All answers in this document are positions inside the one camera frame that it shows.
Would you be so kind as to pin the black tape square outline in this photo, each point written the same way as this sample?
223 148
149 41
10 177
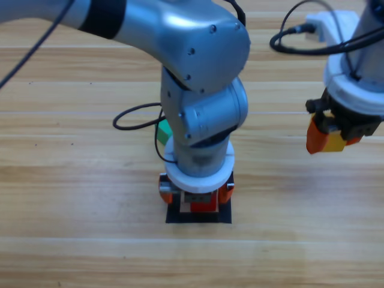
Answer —
198 218

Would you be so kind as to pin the yellow wooden cube block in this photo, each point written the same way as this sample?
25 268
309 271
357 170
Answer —
334 144

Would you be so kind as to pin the red wooden cube block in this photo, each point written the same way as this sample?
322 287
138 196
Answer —
204 207

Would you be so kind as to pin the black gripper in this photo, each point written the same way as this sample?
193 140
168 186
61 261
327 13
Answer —
196 198
354 126

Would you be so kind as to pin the green wooden cube block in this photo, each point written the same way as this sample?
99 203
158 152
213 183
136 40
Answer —
163 132

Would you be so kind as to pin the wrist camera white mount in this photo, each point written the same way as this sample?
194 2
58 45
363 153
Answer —
348 21

